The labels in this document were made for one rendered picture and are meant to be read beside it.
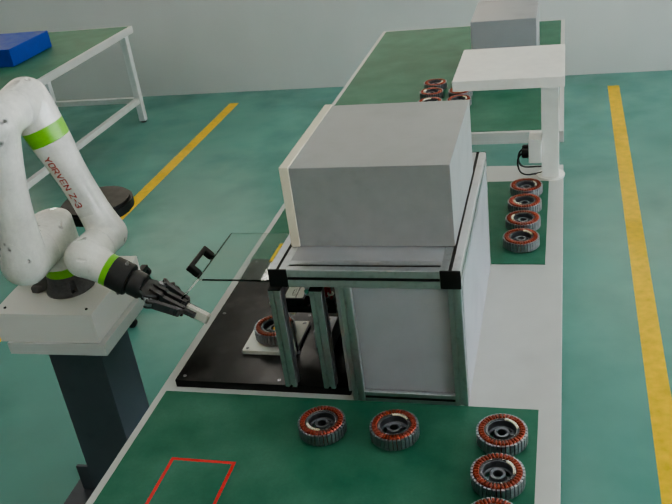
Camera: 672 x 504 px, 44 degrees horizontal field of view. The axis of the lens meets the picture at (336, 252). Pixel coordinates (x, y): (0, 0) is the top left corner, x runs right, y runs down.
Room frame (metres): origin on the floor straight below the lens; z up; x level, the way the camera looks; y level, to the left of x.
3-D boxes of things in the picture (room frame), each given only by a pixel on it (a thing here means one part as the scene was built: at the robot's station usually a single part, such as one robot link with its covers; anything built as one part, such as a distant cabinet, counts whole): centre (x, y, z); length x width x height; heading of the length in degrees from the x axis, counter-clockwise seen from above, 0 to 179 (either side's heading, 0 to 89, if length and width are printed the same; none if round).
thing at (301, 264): (1.95, -0.15, 1.09); 0.68 x 0.44 x 0.05; 163
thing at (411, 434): (1.49, -0.08, 0.77); 0.11 x 0.11 x 0.04
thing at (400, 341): (1.62, -0.13, 0.91); 0.28 x 0.03 x 0.32; 73
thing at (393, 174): (1.94, -0.15, 1.22); 0.44 x 0.39 x 0.20; 163
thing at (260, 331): (1.93, 0.19, 0.80); 0.11 x 0.11 x 0.04
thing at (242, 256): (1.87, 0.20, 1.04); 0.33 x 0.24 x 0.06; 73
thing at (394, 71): (4.26, -0.74, 0.38); 1.85 x 1.10 x 0.75; 163
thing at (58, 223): (2.24, 0.81, 1.01); 0.16 x 0.13 x 0.19; 165
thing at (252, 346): (1.93, 0.19, 0.78); 0.15 x 0.15 x 0.01; 73
